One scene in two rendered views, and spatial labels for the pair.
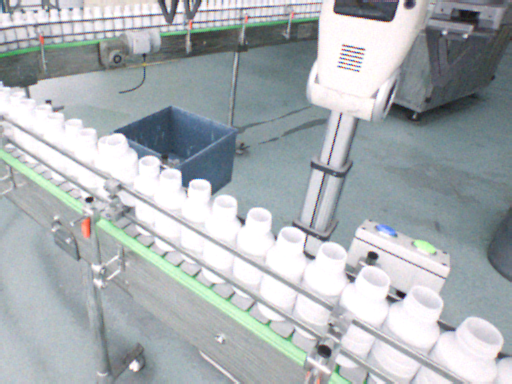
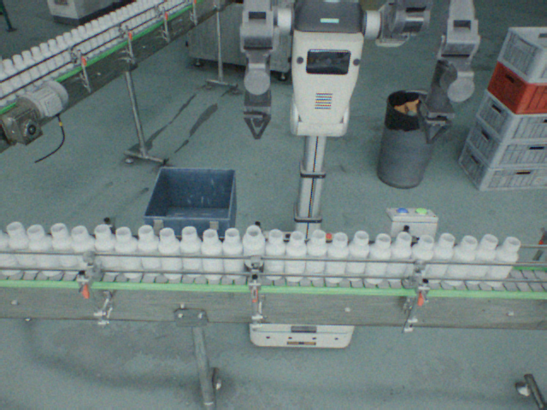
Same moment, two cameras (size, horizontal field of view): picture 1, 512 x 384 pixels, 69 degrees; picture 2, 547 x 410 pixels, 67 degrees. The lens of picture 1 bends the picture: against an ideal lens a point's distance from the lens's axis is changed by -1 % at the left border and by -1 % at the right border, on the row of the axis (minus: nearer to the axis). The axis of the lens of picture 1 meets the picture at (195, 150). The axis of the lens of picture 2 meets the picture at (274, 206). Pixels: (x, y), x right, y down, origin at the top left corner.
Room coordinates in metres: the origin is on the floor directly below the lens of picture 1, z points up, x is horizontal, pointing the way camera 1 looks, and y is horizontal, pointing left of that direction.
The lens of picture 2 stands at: (-0.04, 0.59, 1.95)
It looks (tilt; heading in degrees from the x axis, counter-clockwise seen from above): 41 degrees down; 322
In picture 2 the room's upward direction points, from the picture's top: 2 degrees clockwise
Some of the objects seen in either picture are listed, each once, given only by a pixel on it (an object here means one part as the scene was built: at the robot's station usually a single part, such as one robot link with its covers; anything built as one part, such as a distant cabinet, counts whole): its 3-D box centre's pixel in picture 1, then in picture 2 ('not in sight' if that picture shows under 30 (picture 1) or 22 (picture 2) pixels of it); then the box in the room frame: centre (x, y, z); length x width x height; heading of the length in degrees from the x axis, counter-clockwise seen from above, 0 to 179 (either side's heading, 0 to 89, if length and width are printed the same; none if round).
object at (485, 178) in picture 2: not in sight; (507, 164); (1.02, -2.60, 0.11); 0.61 x 0.41 x 0.22; 59
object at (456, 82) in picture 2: not in sight; (457, 66); (0.44, -0.30, 1.60); 0.12 x 0.09 x 0.12; 144
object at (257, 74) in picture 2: not in sight; (259, 58); (0.71, 0.06, 1.60); 0.12 x 0.09 x 0.12; 144
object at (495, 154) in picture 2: not in sight; (518, 140); (1.02, -2.60, 0.33); 0.61 x 0.41 x 0.22; 59
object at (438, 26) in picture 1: (453, 47); (432, 125); (0.46, -0.31, 1.44); 0.07 x 0.07 x 0.09; 53
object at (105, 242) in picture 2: (23, 123); (108, 249); (0.87, 0.46, 1.08); 0.06 x 0.06 x 0.17
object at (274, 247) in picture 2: (149, 196); (274, 254); (0.59, 0.09, 1.08); 0.06 x 0.06 x 0.17
